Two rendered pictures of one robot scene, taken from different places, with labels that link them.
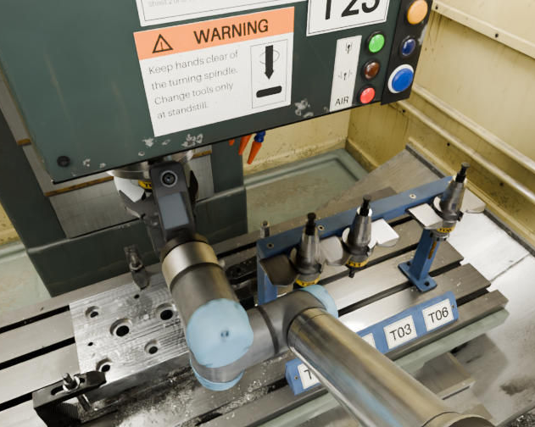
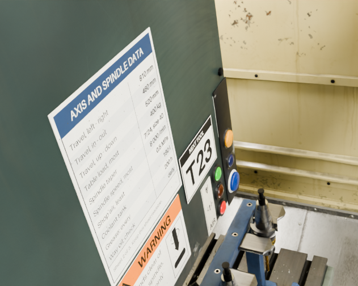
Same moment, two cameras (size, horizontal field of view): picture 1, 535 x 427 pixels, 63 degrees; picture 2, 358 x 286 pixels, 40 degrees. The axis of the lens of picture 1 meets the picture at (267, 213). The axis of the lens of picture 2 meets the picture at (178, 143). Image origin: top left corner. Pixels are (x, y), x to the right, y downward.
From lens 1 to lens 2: 32 cm
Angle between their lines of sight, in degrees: 27
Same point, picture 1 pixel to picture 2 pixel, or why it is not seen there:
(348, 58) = (207, 195)
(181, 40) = (133, 274)
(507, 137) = (239, 137)
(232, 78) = (161, 269)
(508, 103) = not seen: hidden behind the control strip
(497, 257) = (289, 227)
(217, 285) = not seen: outside the picture
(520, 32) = not seen: hidden behind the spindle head
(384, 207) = (224, 257)
